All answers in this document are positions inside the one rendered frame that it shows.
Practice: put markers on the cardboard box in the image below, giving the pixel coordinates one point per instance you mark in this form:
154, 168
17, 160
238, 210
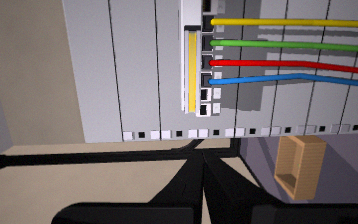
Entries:
288, 158

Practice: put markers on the row of black network jacks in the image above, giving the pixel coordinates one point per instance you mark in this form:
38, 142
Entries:
206, 27

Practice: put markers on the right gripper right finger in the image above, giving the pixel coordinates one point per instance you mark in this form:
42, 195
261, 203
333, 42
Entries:
233, 199

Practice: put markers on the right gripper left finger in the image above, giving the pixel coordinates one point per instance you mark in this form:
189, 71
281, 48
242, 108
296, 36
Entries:
179, 202

